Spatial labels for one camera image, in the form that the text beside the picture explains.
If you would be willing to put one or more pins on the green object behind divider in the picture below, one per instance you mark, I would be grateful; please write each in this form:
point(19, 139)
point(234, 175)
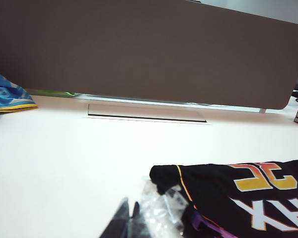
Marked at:
point(70, 94)

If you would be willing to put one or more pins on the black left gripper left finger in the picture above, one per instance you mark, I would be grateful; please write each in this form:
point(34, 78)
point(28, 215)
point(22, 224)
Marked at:
point(119, 220)

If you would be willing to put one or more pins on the brown desk divider panel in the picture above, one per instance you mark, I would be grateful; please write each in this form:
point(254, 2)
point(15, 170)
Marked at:
point(139, 49)

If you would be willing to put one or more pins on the black basketball jersey number 35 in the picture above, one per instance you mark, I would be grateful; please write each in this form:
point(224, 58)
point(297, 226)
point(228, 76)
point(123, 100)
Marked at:
point(238, 198)

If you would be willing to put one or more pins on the blue cloth with yellow trim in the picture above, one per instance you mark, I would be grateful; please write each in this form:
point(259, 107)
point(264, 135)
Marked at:
point(7, 96)

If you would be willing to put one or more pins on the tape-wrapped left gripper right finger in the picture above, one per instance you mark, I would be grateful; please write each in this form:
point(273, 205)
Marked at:
point(156, 213)

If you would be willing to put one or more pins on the white divider mounting bracket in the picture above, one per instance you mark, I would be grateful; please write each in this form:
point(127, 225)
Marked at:
point(262, 110)

